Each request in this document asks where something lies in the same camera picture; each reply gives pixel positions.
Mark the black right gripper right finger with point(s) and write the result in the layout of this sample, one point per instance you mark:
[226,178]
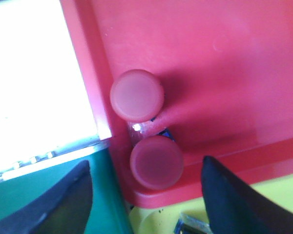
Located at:
[234,207]

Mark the green conveyor belt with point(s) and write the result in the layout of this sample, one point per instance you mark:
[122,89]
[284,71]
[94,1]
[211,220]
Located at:
[108,214]

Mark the red plastic tray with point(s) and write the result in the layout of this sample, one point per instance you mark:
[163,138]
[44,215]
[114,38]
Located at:
[227,70]

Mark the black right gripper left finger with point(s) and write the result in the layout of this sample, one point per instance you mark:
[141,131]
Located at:
[63,209]

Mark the aluminium conveyor front rail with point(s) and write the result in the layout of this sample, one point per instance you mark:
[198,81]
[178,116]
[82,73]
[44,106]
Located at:
[72,151]

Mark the yellow mushroom push button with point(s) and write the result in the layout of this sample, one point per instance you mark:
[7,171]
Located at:
[187,224]

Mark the red mushroom push button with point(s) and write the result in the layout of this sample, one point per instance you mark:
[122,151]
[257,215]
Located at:
[137,97]
[156,162]

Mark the yellow plastic tray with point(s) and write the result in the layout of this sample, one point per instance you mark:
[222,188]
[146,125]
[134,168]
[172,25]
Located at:
[164,219]

